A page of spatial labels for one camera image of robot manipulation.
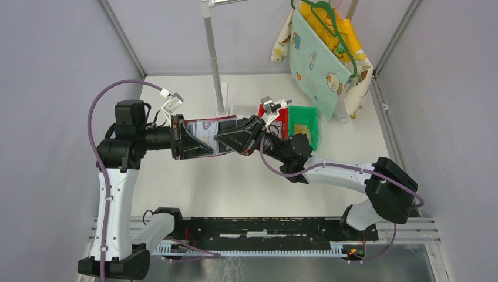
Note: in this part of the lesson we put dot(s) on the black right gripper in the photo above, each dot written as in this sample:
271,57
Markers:
243,137

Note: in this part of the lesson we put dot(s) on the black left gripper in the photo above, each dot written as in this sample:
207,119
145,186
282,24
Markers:
190,147

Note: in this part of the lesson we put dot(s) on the dark grey credit card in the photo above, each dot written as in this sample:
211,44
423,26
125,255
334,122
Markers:
224,125

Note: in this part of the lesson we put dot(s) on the red leather card holder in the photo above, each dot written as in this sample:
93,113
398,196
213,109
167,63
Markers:
215,119

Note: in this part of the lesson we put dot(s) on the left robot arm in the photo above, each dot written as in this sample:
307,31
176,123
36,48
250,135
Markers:
115,253

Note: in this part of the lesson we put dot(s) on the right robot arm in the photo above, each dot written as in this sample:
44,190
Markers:
389,190

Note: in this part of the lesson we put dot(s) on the silver patterned credit card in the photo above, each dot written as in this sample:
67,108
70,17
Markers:
205,130

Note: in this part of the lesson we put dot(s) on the red plastic bin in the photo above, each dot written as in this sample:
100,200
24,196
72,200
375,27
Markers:
280,125

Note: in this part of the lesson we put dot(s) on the white stand base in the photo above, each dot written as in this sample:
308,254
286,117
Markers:
224,96

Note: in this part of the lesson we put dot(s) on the green plastic bin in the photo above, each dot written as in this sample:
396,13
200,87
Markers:
304,115

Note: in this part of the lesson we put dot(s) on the mint cartoon cloth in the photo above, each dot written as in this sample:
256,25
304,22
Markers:
318,73

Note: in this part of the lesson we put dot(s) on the cream cartoon cloth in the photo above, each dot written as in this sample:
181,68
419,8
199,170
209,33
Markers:
351,102

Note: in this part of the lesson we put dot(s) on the silver stand pole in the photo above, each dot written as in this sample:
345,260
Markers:
206,7

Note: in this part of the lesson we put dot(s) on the green clothes hanger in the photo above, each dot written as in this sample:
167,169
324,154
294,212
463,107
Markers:
323,43

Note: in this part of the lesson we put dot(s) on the yellow garment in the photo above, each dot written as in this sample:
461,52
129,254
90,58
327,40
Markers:
336,32

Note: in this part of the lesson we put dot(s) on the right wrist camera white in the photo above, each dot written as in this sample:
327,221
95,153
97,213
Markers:
272,109

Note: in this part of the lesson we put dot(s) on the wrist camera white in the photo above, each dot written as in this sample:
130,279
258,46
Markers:
272,109
172,102

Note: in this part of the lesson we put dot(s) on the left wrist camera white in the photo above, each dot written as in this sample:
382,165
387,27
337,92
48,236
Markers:
172,102

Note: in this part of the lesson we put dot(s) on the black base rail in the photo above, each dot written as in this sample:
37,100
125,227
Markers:
268,233

